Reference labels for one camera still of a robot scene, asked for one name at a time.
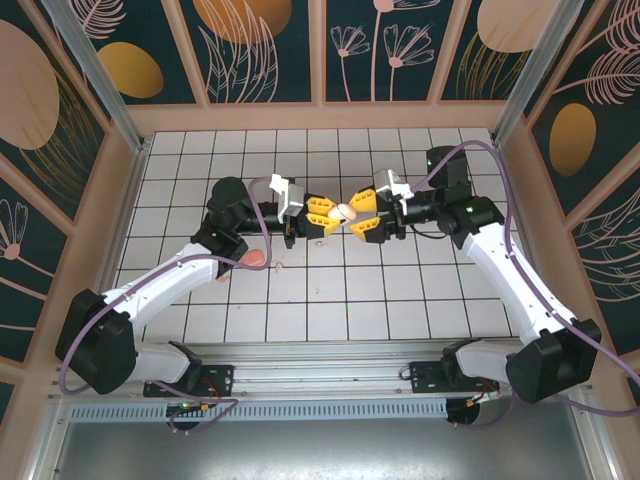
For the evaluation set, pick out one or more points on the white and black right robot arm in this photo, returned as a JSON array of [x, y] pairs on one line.
[[505, 280]]

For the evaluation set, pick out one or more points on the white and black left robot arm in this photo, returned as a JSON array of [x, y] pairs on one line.
[[165, 280]]

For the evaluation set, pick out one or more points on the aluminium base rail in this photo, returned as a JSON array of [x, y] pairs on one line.
[[320, 372]]

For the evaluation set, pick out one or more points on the aluminium corner post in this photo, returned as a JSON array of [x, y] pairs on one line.
[[535, 75], [102, 85]]

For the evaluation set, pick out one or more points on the pink rounded case piece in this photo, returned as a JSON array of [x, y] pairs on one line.
[[255, 258]]

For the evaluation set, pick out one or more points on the grey metal sheet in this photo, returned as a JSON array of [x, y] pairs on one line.
[[320, 450]]

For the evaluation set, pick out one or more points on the pink earbud charging case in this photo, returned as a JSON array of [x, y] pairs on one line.
[[342, 212]]

